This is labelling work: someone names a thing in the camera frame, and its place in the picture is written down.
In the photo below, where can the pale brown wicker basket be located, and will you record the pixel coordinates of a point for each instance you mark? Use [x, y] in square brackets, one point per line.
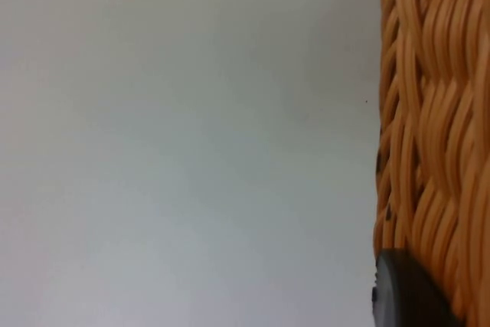
[440, 112]

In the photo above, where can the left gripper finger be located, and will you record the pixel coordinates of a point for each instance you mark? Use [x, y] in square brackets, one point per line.
[406, 296]

